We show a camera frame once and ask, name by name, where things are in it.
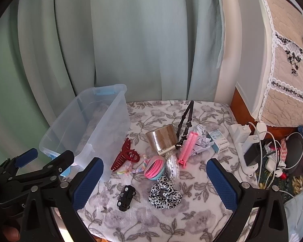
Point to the brown packing tape roll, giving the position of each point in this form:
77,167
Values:
161,136

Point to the clear plastic storage container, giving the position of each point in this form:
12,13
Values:
65,131

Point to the blue floral bedding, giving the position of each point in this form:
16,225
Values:
301,214

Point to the leopard print scrunchie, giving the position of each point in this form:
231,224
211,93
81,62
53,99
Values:
172,199

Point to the long black hair clip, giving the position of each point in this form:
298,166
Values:
185,121

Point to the black charger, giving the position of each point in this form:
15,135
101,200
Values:
253,155

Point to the pink hair roller clip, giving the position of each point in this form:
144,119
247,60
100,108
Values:
188,146

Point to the white plug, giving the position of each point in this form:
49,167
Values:
261,128

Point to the grey floral blanket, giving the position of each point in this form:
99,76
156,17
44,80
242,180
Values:
181,226

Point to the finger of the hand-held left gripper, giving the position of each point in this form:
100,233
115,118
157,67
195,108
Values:
60,161
27,156

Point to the white paper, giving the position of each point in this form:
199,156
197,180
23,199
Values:
202,141

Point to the beige quilted lace cover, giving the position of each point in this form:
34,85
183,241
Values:
282,22

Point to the white charger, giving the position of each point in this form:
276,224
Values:
241,132
253,141

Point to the clear hair clip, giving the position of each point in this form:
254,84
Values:
173,169

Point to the red hair claw clip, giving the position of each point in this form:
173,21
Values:
126,153

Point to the small black toy car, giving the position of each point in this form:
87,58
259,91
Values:
126,198

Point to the pale green curtain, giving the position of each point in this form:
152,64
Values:
116,42

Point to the white earbud case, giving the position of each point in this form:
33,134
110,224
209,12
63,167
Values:
274,163

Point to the black round pouch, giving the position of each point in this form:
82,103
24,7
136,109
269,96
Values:
299,156

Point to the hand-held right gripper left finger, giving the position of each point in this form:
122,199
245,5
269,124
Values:
88,184

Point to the white power strip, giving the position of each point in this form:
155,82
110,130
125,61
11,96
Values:
242,153

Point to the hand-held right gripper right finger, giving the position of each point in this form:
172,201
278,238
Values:
222,186

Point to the person's left hand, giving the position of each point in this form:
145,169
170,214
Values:
11,234

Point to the small blue white box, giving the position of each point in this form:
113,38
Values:
219,141

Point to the white headboard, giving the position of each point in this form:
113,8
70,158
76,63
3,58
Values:
255,55

